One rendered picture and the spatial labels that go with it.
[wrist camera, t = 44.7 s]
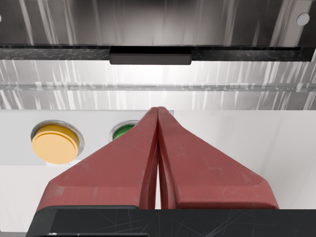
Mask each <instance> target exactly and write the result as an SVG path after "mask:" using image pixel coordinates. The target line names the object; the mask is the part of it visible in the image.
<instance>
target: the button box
mask: <svg viewBox="0 0 316 237"><path fill-rule="evenodd" d="M147 111H148V110H1V109H0V166H73V165H75V164H77V163H78V162H80V161H81V160H83V159H84V158H86V157H88V156H89V155H91V154H92V153H94V152H95V151H97V150H99V149H100V148H102V147H103V146H105V145H106V144H108V143H110V142H111V141H112V140H113V137H114V134H115V133H116V132H117V131H118V130H119V129H121V128H123V127H125V126H132V125H136V124H137V122H138V121H139V120H140V119H141V118H142V117H143V116H144V115H145V113H146V112H147ZM49 125H58V126H63V127H65V128H67V129H69V130H71V131H72V132H73V133H74V134H75V135H76V136H77V137H78V139H79V143H80V147H79V151H78V154H77V156H76V158H75V159H74V160H73V161H71V162H69V163H66V164H52V163H49V162H46V161H44V160H42V159H41V158H40V157H38V156H37V155H36V154H35V152H34V151H33V148H32V140H33V138H34V136H35V134H36V132H37V131H38V130H39V129H40V128H42V127H44V126H49Z"/></svg>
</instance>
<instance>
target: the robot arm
mask: <svg viewBox="0 0 316 237"><path fill-rule="evenodd" d="M158 175H159V191H160V207H161V209H155V207H156V192H157V176H158ZM25 237H316V209H280V208H279V206H278V203H277V201H276V198H275V196H274V193H273V191H272V189H271V186H270V184H269V183H268V181H267V180H265V179H264V178H263V177H261V176H259V175H258V174H256V173H255V172H253V171H252V170H250V169H248V168H247V167H245V166H244V165H242V164H240V163H239V162H237V161H236V160H234V159H233V158H231V157H229V156H228V155H226V154H225V153H223V152H222V151H220V150H218V149H217V148H215V147H214V146H212V145H210V144H209V143H207V142H206V141H204V140H202V139H201V138H199V137H198V136H196V135H195V134H193V133H192V132H190V131H188V130H187V129H185V128H184V127H183V126H182V125H181V124H180V123H179V122H178V121H177V120H176V119H175V118H174V116H173V115H172V114H171V113H170V112H169V111H168V110H167V108H166V107H164V106H158V107H151V108H150V109H149V110H148V111H147V112H146V113H145V115H144V116H143V117H142V118H141V119H140V120H139V121H138V122H137V124H136V125H135V126H134V127H133V128H131V129H130V130H128V131H127V132H125V133H124V134H122V135H121V136H119V137H118V138H116V139H114V140H113V141H111V142H110V143H108V144H106V145H105V146H103V147H102V148H100V149H99V150H97V151H95V152H94V153H92V154H91V155H89V156H88V157H86V158H84V159H83V160H81V161H80V162H78V163H77V164H75V165H73V166H72V167H70V168H69V169H67V170H66V171H64V172H62V173H61V174H59V175H58V176H56V177H55V178H53V179H52V180H50V181H49V182H48V184H47V186H46V187H45V190H44V192H43V195H42V197H41V199H40V202H39V205H38V207H37V209H36V212H35V214H34V217H33V219H32V221H31V224H30V226H29V229H28V231H27V234H26V236H25Z"/></svg>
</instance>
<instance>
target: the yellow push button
mask: <svg viewBox="0 0 316 237"><path fill-rule="evenodd" d="M79 147H80V143H79V139H78V137H77V136H76V135H75V134H74V133H73V132H72V131H71V130H69V129H67V128H65V127H63V126H58V125H49V126H44V127H42V128H40V129H39V130H38V131H37V132H36V134H35V136H34V138H33V140H32V148H33V151H34V152H35V154H36V155H37V156H38V157H40V158H41V159H42V160H44V161H46V162H49V163H52V164H66V163H69V162H71V161H73V160H74V159H75V158H76V156H77V154H78V151H79Z"/></svg>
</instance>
